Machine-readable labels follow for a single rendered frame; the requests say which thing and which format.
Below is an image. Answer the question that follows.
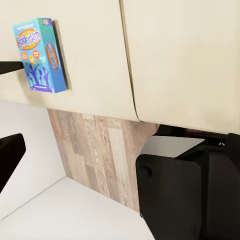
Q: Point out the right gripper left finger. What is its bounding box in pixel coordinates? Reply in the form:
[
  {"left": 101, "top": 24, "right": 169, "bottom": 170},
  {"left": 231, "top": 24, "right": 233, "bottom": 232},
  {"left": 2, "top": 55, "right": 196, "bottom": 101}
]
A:
[{"left": 0, "top": 133, "right": 26, "bottom": 193}]

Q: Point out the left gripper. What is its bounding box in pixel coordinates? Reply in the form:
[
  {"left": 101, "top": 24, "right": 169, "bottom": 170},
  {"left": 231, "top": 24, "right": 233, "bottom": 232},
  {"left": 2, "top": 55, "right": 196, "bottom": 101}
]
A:
[{"left": 0, "top": 61, "right": 25, "bottom": 75}]

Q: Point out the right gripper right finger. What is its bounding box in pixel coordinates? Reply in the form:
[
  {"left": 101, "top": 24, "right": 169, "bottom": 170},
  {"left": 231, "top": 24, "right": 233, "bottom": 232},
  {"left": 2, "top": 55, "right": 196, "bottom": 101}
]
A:
[{"left": 223, "top": 132, "right": 240, "bottom": 173}]

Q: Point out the board game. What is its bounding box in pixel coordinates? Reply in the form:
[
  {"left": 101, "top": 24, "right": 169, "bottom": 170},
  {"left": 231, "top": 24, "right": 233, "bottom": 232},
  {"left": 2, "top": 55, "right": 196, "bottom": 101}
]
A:
[{"left": 12, "top": 17, "right": 67, "bottom": 93}]

